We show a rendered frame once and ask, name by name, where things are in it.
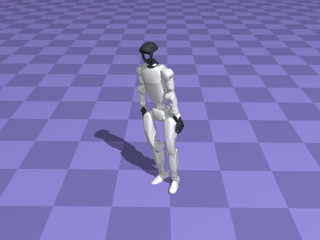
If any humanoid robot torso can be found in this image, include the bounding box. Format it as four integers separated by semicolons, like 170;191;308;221
141;63;171;122

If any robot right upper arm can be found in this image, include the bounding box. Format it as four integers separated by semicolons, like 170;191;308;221
135;64;147;95

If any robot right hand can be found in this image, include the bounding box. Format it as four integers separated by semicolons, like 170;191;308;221
140;107;147;117

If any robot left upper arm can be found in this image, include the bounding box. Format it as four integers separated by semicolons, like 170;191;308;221
160;67;175;102

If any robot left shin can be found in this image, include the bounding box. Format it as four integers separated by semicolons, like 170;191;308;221
168;148;179;182

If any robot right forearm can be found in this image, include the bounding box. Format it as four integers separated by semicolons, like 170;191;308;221
138;92;147;110

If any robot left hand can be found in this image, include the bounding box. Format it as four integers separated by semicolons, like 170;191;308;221
173;116;184;134

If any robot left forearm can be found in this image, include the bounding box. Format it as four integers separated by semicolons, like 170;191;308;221
169;93;181;120

